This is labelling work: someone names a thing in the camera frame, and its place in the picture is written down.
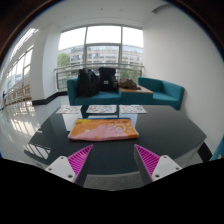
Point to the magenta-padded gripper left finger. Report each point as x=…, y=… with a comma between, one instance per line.
x=61, y=168

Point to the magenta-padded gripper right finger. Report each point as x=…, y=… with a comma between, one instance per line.
x=165, y=166

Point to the orange pink yellow printed towel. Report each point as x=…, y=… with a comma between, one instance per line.
x=100, y=130

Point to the teal chair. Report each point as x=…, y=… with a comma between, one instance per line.
x=219, y=150

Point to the wooden-topped teal side table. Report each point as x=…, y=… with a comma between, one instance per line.
x=136, y=96

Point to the wooden balustrade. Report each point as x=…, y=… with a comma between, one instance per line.
x=18, y=94

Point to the bulky black backpack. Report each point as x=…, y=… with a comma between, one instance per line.
x=87, y=83

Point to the brown bag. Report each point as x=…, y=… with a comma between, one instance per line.
x=128, y=84

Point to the black backpack with label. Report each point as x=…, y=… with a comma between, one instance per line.
x=107, y=79

